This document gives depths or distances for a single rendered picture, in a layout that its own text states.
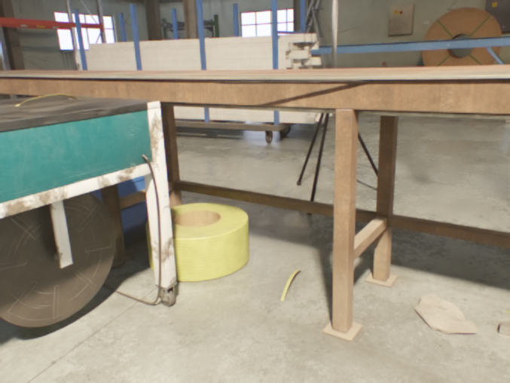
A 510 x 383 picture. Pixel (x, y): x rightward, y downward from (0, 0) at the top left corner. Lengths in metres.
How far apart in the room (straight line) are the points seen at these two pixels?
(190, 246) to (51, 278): 0.51
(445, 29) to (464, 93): 10.01
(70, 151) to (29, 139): 0.12
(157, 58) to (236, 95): 3.64
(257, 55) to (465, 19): 7.30
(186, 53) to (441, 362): 3.98
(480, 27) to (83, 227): 10.23
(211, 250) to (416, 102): 0.98
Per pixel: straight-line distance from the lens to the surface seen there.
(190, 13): 9.45
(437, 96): 1.25
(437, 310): 1.71
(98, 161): 1.39
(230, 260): 1.89
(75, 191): 1.36
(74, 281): 1.68
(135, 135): 1.47
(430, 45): 5.81
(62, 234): 1.56
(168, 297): 1.72
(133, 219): 2.29
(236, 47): 4.59
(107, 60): 5.55
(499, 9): 13.31
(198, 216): 2.11
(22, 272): 1.57
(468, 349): 1.60
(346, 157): 1.34
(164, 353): 1.52
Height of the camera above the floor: 0.88
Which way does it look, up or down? 17 degrees down
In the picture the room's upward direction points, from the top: 2 degrees counter-clockwise
